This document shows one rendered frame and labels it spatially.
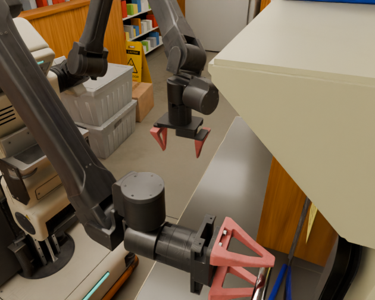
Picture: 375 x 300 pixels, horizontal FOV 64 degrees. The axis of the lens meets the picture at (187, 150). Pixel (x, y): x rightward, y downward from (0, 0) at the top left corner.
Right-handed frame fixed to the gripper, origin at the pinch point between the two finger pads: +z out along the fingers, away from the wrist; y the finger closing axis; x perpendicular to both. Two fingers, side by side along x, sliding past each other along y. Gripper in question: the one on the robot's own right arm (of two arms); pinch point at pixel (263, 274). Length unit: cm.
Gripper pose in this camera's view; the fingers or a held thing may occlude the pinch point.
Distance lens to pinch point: 43.8
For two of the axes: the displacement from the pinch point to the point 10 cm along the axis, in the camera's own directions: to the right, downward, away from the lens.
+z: 9.3, 2.1, -3.0
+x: 3.7, -5.3, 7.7
